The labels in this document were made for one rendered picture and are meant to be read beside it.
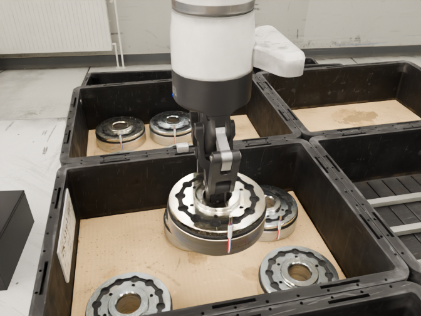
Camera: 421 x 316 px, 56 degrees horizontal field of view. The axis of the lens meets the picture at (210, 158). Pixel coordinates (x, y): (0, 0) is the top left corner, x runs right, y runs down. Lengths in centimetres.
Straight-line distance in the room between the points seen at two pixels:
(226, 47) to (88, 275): 39
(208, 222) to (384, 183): 47
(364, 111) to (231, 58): 73
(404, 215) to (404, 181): 10
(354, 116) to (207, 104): 69
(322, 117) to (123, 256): 58
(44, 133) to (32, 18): 245
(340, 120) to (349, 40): 303
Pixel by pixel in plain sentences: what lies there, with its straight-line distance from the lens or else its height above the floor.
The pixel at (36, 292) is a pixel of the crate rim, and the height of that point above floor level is 93.
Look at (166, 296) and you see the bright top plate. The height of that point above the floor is 86.
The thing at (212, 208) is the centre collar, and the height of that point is 101.
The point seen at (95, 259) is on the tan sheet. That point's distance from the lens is 61.
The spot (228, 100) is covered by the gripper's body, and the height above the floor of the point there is 112.
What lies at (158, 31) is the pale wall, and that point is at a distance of 361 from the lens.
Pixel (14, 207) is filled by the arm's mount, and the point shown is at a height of 79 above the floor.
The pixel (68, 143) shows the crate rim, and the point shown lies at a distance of 72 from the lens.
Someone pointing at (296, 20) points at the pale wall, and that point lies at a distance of 375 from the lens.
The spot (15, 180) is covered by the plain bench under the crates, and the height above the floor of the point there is 70.
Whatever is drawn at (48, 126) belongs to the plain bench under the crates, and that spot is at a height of 70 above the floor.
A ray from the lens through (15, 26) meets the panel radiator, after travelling 368.
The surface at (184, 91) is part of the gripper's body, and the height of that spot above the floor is 113.
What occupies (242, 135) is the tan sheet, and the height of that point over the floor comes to 83.
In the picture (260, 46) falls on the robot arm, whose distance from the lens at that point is 36.
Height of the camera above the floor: 127
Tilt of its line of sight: 34 degrees down
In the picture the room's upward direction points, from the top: straight up
